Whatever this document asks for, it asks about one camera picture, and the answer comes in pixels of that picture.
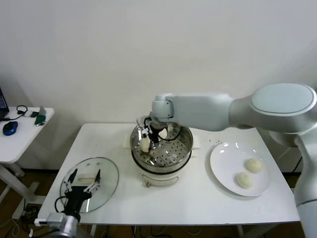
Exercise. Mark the white electric cooker pot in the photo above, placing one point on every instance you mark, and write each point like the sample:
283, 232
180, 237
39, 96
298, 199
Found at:
158, 179

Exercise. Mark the white steamed baozi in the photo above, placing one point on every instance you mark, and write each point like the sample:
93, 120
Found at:
253, 165
144, 146
164, 135
244, 180

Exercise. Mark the small white adapter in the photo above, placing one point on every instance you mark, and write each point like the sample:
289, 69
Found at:
29, 114

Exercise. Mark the blue computer mouse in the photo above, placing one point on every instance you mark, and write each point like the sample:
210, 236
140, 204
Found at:
10, 128

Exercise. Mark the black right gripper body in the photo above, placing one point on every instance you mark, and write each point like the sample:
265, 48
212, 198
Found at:
154, 132

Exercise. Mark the large white plate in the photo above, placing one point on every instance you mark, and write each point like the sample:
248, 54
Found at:
227, 158

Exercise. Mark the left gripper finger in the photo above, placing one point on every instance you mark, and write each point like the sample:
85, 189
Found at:
73, 176
98, 177

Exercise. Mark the scattered dark crumbs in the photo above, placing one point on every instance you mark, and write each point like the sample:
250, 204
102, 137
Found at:
218, 141

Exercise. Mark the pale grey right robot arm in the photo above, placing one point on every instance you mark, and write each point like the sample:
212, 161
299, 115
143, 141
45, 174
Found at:
198, 111

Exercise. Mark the perforated steel steamer basket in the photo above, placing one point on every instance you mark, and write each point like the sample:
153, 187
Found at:
178, 151

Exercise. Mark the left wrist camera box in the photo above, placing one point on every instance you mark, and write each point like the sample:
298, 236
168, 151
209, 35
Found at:
55, 219

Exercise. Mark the small black device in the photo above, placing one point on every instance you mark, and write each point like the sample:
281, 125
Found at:
34, 114

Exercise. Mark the green circuit board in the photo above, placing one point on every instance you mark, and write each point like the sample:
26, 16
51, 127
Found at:
40, 116

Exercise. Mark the floor power strip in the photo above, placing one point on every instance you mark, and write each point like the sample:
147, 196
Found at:
32, 208

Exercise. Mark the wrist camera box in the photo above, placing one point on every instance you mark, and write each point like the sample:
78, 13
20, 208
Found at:
55, 219
144, 132

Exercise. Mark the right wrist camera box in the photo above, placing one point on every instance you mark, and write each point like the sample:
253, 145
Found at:
144, 132

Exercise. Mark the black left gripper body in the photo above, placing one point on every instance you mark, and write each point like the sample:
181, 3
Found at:
76, 194

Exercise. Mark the round glass lid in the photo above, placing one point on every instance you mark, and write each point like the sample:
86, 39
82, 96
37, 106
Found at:
106, 168

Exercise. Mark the white side table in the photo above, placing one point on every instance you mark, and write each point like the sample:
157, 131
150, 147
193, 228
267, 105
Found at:
24, 138

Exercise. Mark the dark laptop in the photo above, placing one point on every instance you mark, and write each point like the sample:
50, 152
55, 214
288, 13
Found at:
2, 106

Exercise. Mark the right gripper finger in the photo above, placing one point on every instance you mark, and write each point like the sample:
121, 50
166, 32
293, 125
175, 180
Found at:
155, 145
139, 131

